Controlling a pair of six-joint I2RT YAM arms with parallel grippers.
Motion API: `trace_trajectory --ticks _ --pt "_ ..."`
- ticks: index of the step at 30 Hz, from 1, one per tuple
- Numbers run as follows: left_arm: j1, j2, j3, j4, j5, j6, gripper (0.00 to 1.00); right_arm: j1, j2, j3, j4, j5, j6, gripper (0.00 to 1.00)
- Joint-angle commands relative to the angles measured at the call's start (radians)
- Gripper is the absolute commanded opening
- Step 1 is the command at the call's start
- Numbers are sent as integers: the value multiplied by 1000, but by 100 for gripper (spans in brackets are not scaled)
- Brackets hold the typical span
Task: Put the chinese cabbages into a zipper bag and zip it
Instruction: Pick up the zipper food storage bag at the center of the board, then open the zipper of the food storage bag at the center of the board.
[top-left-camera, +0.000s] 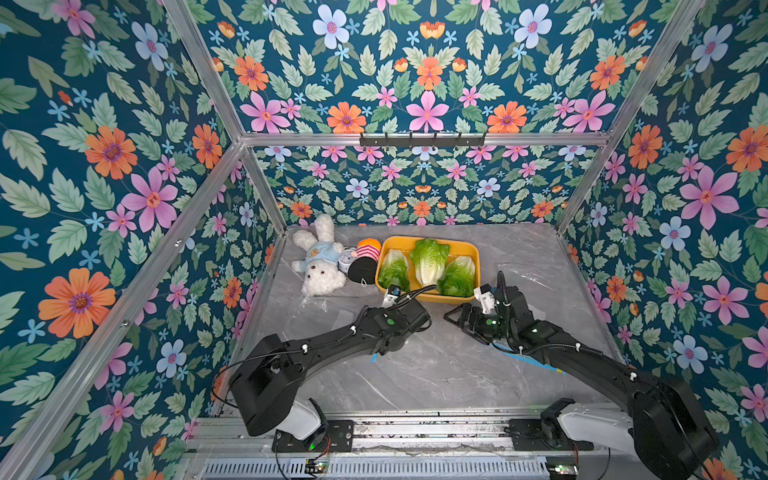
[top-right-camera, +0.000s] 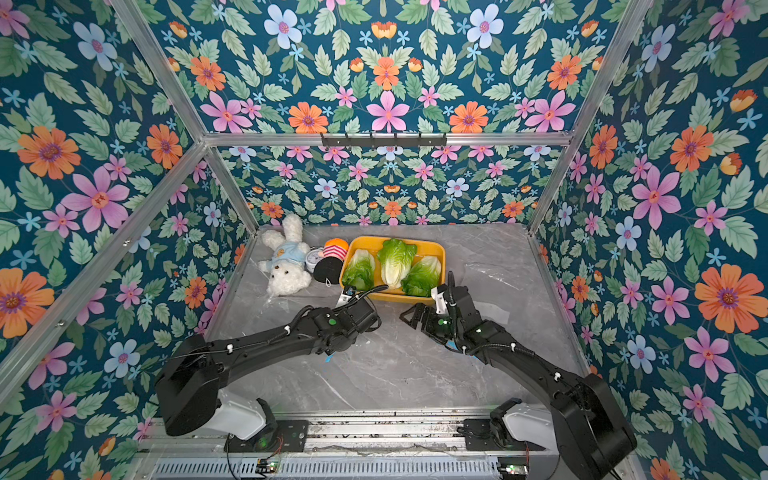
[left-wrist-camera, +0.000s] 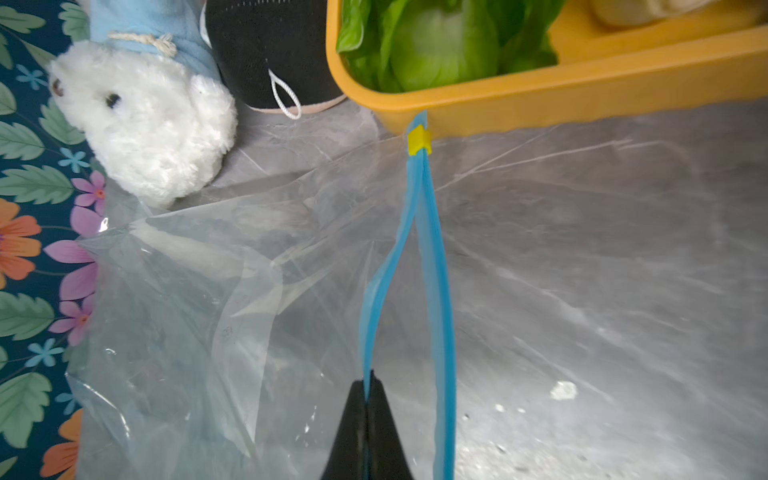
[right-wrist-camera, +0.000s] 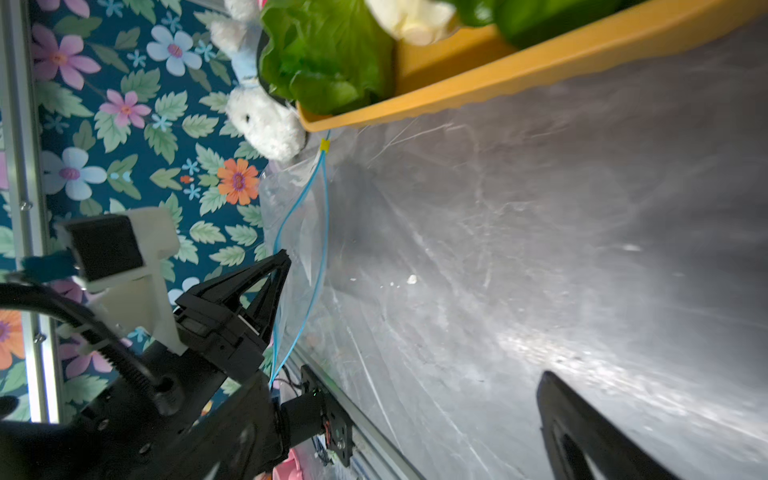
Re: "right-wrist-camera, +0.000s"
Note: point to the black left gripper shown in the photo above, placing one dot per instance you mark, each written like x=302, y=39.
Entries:
x=121, y=434

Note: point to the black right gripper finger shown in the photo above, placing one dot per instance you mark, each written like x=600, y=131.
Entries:
x=577, y=438

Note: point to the yellow plastic tray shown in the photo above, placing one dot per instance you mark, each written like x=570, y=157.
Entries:
x=475, y=65

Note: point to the green cabbage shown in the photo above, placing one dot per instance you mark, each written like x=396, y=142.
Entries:
x=524, y=23
x=415, y=22
x=331, y=57

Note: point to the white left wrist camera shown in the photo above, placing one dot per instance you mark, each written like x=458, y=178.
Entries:
x=119, y=262

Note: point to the aluminium frame post left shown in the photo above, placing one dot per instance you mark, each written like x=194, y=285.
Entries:
x=28, y=203

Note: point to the white plush bunny blue shirt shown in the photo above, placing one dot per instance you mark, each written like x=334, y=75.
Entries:
x=268, y=125

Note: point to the clear zipper bag blue seal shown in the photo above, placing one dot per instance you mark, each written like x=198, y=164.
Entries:
x=296, y=216

